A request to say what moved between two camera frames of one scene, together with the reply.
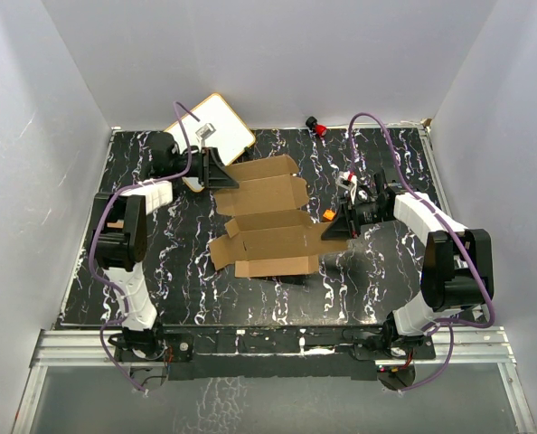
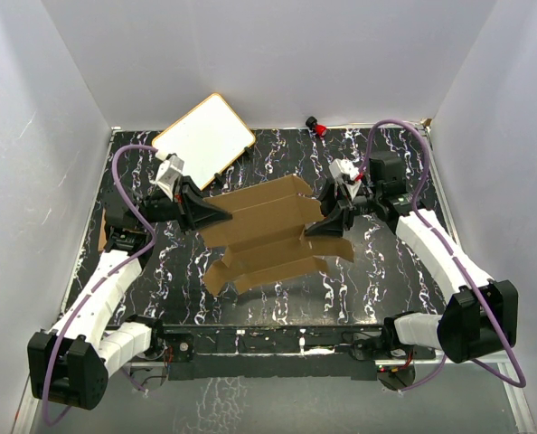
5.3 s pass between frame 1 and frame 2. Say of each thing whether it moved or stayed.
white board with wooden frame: stayed
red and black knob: stayed
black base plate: stayed
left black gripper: moved
